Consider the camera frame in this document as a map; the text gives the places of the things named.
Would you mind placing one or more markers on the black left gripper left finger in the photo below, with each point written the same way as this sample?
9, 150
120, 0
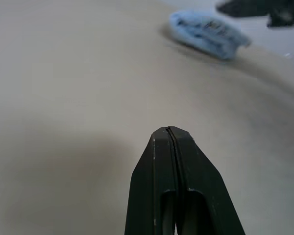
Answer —
152, 176

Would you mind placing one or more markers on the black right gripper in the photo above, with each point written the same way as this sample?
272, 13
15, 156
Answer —
286, 12

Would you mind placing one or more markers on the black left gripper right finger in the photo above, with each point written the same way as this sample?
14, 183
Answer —
201, 186

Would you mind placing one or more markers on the light blue cloth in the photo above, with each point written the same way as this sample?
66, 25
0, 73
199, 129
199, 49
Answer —
198, 36

